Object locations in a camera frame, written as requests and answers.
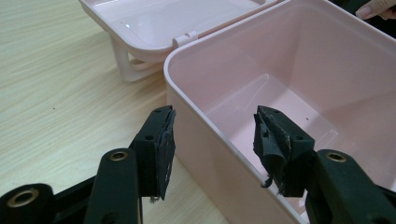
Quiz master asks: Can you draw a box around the pink lunch box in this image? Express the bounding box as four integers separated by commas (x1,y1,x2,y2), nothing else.
78,0,396,224

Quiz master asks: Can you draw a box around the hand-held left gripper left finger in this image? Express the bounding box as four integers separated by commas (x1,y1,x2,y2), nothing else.
129,105,177,202

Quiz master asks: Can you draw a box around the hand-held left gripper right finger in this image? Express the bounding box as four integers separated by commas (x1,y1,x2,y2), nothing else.
252,105,316,199

